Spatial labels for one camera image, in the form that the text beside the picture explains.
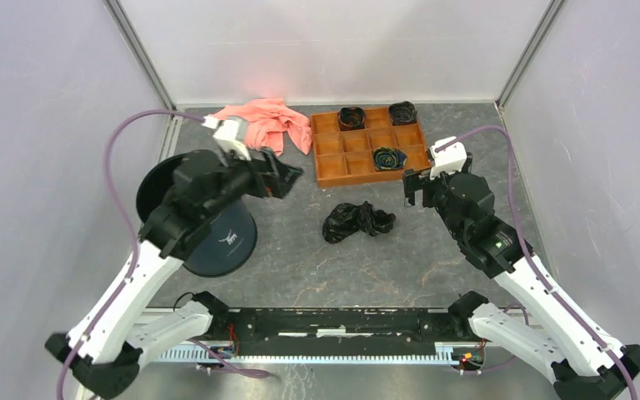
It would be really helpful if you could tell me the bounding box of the orange compartment tray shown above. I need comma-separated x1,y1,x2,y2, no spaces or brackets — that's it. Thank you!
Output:
310,106,430,188

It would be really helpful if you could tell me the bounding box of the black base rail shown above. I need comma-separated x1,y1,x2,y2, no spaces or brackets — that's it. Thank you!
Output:
173,291,520,371

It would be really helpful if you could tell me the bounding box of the black plastic trash bag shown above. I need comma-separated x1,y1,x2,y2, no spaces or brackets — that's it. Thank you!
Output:
322,201,396,244

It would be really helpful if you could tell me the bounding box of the rolled bag front blue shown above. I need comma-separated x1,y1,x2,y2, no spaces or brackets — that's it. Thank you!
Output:
372,147,408,172

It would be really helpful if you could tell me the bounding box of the pink cloth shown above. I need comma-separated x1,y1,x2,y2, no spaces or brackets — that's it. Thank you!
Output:
213,97,313,155

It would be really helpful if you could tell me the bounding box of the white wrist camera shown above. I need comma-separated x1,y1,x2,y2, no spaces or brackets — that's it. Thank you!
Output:
428,137,468,180
202,115,252,161

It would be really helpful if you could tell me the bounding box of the right aluminium corner post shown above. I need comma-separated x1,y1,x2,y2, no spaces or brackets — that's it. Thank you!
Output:
495,0,568,113

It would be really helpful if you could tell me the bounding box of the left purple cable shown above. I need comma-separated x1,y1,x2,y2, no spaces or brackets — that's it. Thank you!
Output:
55,109,208,400

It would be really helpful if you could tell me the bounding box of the rolled bag back middle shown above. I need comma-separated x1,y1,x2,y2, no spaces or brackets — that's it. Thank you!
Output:
337,107,366,131

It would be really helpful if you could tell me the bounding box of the dark blue trash bin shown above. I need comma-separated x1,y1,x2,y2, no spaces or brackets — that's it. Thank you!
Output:
136,150,258,278

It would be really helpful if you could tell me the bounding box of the aluminium corner post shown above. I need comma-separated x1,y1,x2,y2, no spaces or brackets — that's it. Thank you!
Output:
104,0,178,112
495,0,568,113

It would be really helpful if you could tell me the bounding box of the left aluminium corner post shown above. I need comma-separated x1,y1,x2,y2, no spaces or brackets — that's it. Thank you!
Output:
104,0,178,112

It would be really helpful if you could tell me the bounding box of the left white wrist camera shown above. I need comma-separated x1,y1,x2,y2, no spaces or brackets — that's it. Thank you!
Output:
202,115,252,161

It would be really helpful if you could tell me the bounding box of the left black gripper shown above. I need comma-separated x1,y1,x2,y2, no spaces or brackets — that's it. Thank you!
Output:
203,143,304,220

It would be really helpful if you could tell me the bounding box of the rolled bag back right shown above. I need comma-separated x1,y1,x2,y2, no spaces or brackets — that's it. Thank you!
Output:
387,101,418,126

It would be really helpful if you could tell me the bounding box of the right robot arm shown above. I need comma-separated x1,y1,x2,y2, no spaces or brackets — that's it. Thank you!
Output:
402,155,640,399

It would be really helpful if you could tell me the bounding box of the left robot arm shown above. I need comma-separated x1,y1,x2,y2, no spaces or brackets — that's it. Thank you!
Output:
45,149,303,399

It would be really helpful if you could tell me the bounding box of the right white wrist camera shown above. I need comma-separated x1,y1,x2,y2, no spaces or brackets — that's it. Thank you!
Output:
428,137,468,180

